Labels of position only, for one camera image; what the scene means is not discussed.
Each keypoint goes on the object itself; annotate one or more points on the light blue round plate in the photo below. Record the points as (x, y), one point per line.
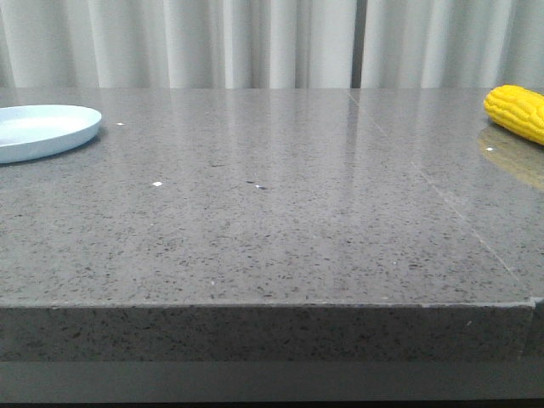
(31, 132)

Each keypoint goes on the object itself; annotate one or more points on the yellow corn cob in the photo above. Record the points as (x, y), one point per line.
(518, 110)

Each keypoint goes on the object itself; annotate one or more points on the white pleated curtain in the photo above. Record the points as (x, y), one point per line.
(271, 44)

